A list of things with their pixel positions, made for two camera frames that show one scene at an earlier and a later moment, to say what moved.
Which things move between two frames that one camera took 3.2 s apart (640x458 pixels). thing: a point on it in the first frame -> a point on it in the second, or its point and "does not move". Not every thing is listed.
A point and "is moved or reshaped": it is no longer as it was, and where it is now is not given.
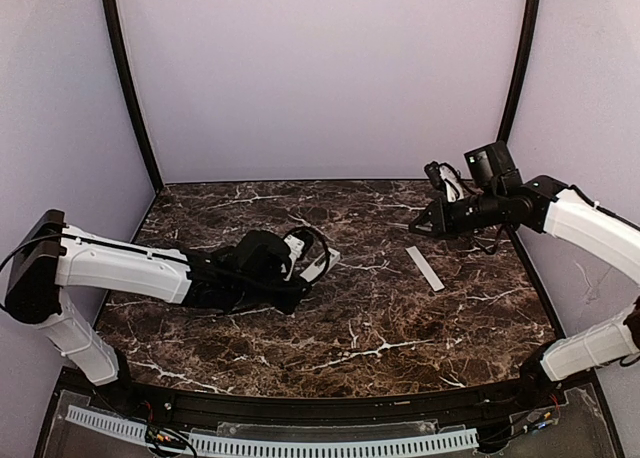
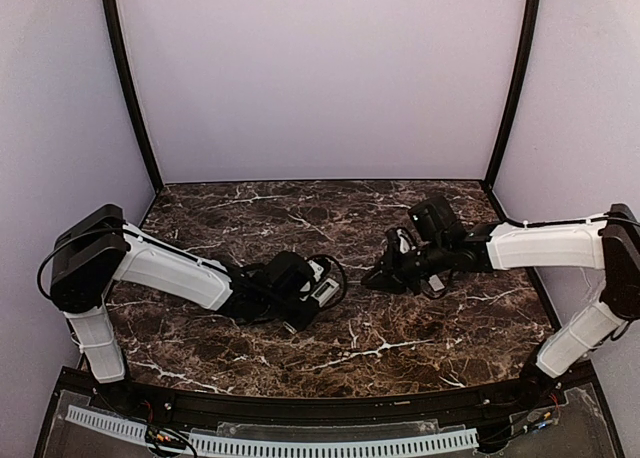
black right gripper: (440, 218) -> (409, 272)
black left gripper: (298, 290) -> (304, 312)
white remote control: (316, 267) is moved or reshaped
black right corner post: (527, 55) does not move
